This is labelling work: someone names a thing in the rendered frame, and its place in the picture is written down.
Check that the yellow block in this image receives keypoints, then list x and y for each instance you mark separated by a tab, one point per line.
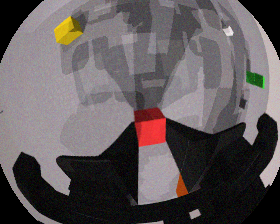
67	31

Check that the green block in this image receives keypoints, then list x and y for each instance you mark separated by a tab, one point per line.
259	80
250	78

